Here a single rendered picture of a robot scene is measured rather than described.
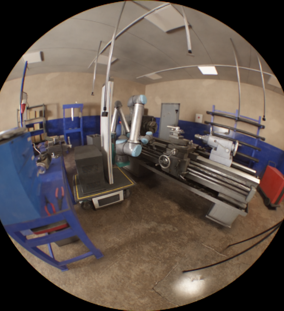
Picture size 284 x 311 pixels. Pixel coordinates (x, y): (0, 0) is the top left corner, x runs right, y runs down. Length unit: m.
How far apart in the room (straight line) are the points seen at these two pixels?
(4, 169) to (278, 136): 5.66
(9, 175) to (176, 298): 1.49
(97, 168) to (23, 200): 0.99
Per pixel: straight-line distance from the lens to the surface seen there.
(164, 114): 5.73
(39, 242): 0.88
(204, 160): 1.53
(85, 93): 5.18
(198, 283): 1.45
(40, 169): 1.09
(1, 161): 0.56
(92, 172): 1.35
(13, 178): 0.56
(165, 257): 1.37
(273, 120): 5.12
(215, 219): 1.90
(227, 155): 1.58
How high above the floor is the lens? 1.29
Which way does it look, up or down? 21 degrees down
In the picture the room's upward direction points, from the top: 4 degrees clockwise
